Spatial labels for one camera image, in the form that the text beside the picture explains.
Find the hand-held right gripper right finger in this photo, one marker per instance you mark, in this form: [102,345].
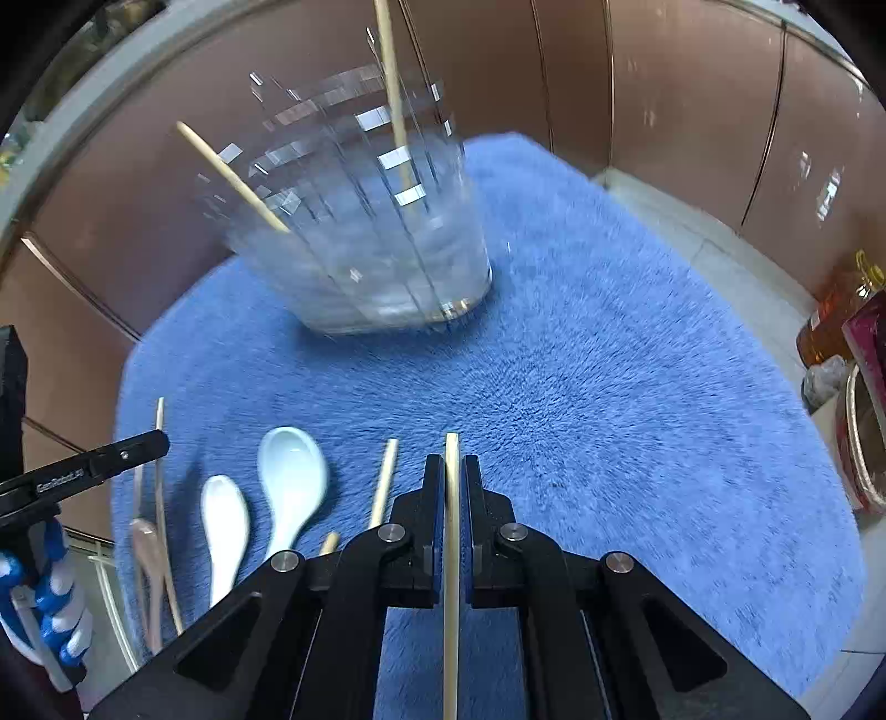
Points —
[472,533]

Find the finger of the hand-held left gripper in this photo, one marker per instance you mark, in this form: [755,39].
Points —
[131,451]

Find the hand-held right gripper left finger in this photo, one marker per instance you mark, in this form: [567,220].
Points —
[436,533]

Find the wooden chopstick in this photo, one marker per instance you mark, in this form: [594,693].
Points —
[451,623]
[163,498]
[329,543]
[383,484]
[391,83]
[228,173]

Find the pink spoon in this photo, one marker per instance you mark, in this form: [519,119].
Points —
[147,554]

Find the small white ceramic spoon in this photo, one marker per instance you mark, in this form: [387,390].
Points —
[225,519]

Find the large pale blue ceramic spoon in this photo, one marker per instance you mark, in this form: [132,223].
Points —
[292,471]

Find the clear plastic utensil holder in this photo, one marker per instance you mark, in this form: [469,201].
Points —
[387,277]

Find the blue fluffy mat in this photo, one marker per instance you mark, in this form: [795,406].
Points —
[623,429]

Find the white plastic bag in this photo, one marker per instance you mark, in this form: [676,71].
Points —
[825,384]

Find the cooking oil bottle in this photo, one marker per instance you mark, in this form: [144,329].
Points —
[827,325]

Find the brown kitchen cabinet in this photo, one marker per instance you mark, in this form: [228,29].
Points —
[664,90]

